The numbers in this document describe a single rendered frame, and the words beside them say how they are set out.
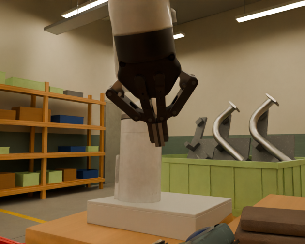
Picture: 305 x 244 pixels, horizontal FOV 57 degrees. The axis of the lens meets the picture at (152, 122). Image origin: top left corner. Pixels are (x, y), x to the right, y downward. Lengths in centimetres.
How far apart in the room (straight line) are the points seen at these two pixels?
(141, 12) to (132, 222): 37
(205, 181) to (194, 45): 762
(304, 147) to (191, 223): 672
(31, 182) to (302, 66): 622
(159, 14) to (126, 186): 36
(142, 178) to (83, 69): 667
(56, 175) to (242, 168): 521
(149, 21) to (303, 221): 27
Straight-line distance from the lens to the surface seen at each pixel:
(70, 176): 614
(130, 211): 55
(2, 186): 542
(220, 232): 20
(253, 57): 770
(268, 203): 59
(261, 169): 88
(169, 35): 35
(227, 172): 93
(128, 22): 34
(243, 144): 122
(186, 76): 38
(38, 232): 60
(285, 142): 115
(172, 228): 52
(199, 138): 136
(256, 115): 117
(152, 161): 59
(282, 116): 727
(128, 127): 59
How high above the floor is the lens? 101
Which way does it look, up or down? 5 degrees up
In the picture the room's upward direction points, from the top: straight up
